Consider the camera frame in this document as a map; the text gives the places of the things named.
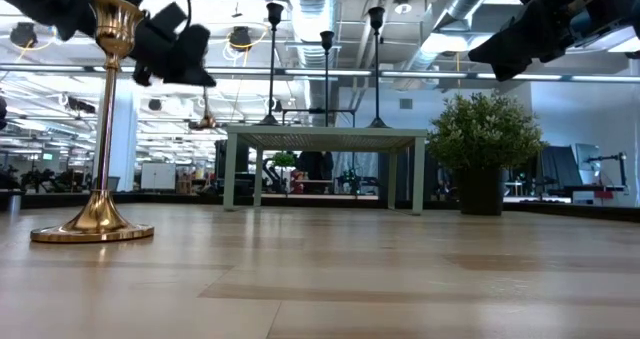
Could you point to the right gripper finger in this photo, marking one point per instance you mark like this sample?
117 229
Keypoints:
520 34
530 64

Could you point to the gold candlestick holder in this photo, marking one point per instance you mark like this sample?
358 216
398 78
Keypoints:
100 219
205 123

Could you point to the black aluminium table frame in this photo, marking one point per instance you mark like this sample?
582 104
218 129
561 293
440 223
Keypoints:
75 199

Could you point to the small green potted plant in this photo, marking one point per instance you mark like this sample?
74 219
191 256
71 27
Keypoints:
283 160

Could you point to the bushy green plant black pot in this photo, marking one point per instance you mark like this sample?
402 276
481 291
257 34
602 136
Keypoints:
482 129

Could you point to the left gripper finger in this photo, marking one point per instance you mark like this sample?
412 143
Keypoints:
192 74
192 44

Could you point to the black fabric panel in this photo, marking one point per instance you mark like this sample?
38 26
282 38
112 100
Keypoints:
557 169

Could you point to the person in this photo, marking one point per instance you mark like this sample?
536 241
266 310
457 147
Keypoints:
315 164

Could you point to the black candlestick holder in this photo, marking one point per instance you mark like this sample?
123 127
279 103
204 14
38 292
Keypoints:
272 54
376 79
326 89

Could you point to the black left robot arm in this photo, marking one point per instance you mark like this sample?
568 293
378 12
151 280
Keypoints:
45 4

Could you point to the silver ventilation duct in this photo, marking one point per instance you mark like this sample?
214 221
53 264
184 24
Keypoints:
305 19

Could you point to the white cabinet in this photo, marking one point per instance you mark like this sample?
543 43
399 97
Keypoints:
157 175

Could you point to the black ceiling device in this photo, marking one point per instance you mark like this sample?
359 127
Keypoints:
241 38
23 35

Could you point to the white building column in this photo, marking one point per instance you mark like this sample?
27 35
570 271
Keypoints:
129 139

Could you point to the pale green perforated metal riser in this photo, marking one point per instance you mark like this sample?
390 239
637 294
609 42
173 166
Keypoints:
325 138

